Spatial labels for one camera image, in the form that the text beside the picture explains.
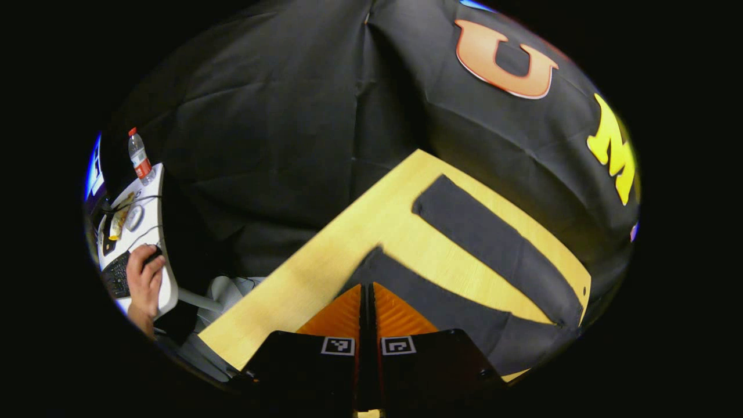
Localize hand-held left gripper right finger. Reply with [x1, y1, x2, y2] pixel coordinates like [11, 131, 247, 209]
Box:
[368, 282, 507, 410]

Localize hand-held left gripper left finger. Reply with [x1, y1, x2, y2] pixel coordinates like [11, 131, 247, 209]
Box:
[240, 283, 369, 412]

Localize black jeans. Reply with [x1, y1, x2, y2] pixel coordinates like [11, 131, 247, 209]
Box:
[342, 174, 584, 378]

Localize white desk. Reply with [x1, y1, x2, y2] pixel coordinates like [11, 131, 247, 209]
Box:
[95, 163, 179, 319]

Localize black keyboard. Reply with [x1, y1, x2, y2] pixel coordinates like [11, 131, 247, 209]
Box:
[101, 250, 132, 300]

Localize yellow snack wrapper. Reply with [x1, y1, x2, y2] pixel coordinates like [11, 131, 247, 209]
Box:
[109, 191, 136, 242]

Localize black backdrop cloth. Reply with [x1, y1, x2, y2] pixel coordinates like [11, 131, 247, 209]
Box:
[99, 0, 642, 326]

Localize red-capped water bottle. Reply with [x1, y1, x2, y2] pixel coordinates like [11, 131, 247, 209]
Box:
[127, 127, 156, 187]

